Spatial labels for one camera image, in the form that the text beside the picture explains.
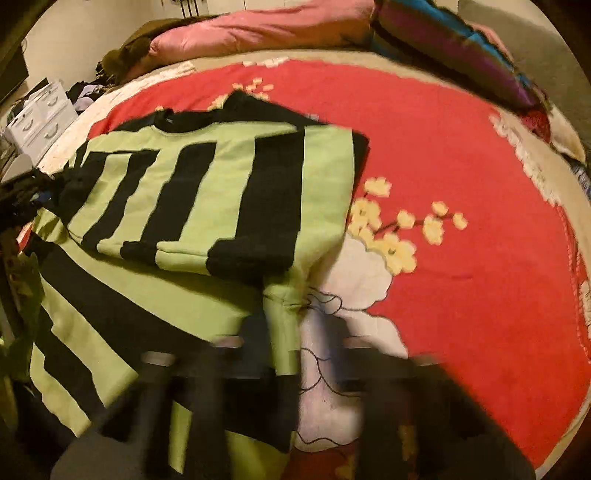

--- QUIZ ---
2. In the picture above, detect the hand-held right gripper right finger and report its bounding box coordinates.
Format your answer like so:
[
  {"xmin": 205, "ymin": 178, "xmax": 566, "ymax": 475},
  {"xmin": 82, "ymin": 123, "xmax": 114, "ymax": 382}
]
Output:
[{"xmin": 305, "ymin": 309, "xmax": 536, "ymax": 480}]

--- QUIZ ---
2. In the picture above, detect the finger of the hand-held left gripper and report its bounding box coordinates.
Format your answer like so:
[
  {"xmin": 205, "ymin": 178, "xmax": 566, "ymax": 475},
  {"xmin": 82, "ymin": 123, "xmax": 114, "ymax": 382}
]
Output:
[{"xmin": 18, "ymin": 178, "xmax": 68, "ymax": 217}]

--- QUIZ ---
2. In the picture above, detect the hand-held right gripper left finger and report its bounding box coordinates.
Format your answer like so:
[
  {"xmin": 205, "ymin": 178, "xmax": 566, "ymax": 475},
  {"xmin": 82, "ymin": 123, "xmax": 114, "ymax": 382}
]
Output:
[{"xmin": 51, "ymin": 314, "xmax": 275, "ymax": 480}]

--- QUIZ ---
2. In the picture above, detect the green black striped sweater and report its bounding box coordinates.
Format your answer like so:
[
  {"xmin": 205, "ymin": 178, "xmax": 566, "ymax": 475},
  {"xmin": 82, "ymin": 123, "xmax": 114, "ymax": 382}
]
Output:
[{"xmin": 28, "ymin": 90, "xmax": 370, "ymax": 480}]

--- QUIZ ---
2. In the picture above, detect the person's left forearm green sleeve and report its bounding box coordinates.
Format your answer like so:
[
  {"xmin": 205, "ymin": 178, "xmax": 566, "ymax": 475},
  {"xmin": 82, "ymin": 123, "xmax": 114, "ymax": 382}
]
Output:
[{"xmin": 0, "ymin": 231, "xmax": 44, "ymax": 430}]

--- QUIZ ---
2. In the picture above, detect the pile of dark clothes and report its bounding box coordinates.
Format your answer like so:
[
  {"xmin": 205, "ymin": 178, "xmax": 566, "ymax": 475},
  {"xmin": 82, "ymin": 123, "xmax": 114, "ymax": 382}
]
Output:
[{"xmin": 67, "ymin": 76, "xmax": 123, "ymax": 114}]

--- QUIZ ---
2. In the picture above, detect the grey flat panel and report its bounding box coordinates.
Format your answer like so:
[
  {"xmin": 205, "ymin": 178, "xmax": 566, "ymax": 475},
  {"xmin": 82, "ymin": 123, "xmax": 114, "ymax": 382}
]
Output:
[{"xmin": 0, "ymin": 154, "xmax": 34, "ymax": 185}]

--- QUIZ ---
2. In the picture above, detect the white drawer unit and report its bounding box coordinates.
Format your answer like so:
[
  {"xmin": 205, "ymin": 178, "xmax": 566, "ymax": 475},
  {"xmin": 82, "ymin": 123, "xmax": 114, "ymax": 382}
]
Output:
[{"xmin": 2, "ymin": 80, "xmax": 79, "ymax": 155}]

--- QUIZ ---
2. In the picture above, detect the black flat screen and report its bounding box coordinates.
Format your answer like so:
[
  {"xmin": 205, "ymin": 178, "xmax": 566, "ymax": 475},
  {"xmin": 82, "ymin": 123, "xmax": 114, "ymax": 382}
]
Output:
[{"xmin": 0, "ymin": 39, "xmax": 29, "ymax": 104}]

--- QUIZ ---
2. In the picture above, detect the olive brown cloth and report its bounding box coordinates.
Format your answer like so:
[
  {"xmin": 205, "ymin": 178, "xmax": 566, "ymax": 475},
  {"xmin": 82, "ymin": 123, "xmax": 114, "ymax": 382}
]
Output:
[{"xmin": 102, "ymin": 16, "xmax": 218, "ymax": 84}]

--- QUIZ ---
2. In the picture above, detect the red floral blanket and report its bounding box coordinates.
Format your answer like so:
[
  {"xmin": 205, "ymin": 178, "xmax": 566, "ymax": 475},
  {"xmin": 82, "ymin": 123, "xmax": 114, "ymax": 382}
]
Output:
[{"xmin": 28, "ymin": 58, "xmax": 591, "ymax": 480}]

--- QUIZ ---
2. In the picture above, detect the pink pillow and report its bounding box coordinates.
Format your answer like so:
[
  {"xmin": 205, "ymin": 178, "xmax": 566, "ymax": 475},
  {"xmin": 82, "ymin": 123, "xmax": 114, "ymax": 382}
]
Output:
[{"xmin": 148, "ymin": 0, "xmax": 384, "ymax": 58}]

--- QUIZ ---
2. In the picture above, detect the dark red patterned cloth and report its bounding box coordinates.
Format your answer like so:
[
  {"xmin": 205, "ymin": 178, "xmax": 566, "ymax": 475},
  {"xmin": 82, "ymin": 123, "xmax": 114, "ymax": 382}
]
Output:
[{"xmin": 522, "ymin": 107, "xmax": 557, "ymax": 145}]

